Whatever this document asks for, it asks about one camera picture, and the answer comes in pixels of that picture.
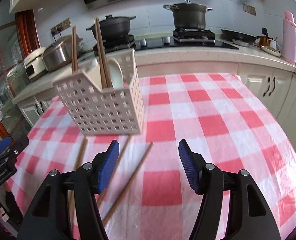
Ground brown wooden chopstick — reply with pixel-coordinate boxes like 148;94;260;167
95;17;113;88
102;142;154;226
68;137;89;230
94;17;108;89
97;134;132;208
74;35;78;72
71;26;76;73

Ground large white ceramic spoon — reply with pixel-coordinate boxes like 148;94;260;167
107;57;124;89

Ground white perforated utensil basket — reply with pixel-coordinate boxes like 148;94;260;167
53;48;144;135

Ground pink white checkered tablecloth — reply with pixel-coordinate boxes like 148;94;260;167
7;73;296;240

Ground white small cooker appliance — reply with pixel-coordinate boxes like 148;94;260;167
23;47;47;82

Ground silver rice cooker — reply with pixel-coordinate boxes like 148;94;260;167
42;35;72;72

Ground red wooden glass door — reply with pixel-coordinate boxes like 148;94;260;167
0;0;31;140

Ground white lower cabinets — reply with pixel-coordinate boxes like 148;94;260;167
11;62;296;165

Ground black glass gas stove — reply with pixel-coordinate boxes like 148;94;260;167
103;29;239;53

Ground black frying pan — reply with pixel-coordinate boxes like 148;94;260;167
221;29;257;47

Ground black casserole pot with lid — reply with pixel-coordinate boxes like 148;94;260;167
99;15;136;40

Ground small plate with food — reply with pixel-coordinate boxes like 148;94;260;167
260;46;281;57

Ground tall black stock pot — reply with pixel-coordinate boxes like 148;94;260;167
163;0;213;30

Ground condiment bottles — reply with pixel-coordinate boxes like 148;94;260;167
259;27;279;51

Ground pink thermos bottle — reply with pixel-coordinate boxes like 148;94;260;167
281;11;296;65

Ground wall power outlet strip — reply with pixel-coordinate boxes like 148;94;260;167
51;18;71;36

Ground wall switch plate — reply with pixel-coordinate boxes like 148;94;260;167
242;3;256;16

